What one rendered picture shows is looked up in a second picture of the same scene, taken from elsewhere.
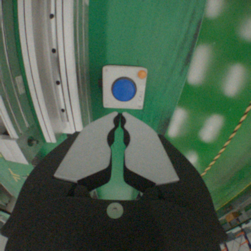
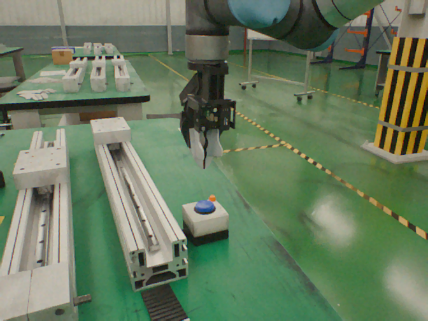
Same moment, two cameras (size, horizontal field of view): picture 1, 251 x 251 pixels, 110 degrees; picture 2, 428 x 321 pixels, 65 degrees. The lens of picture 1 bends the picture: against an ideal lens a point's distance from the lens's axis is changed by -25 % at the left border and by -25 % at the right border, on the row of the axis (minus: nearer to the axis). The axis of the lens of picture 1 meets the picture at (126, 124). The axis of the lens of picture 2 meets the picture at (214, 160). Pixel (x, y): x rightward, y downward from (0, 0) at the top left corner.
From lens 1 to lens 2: 0.71 m
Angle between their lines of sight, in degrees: 97
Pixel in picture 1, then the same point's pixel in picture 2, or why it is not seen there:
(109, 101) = (197, 217)
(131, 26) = not seen: hidden behind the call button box
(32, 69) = (124, 204)
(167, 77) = (241, 218)
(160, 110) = (257, 238)
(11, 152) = (34, 289)
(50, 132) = (138, 239)
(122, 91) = (204, 203)
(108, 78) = (189, 207)
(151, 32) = not seen: hidden behind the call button
